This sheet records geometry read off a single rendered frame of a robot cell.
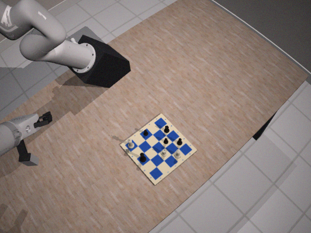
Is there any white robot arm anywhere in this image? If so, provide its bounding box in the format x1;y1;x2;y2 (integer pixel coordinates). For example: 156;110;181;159
0;0;96;166

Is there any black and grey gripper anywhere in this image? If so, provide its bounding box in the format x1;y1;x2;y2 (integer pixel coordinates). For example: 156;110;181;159
6;111;52;143

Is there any blue and cream chessboard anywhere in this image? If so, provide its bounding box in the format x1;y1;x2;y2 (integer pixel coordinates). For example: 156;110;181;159
120;114;197;185

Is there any white chess king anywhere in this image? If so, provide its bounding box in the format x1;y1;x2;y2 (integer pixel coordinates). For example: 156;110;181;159
128;138;135;149

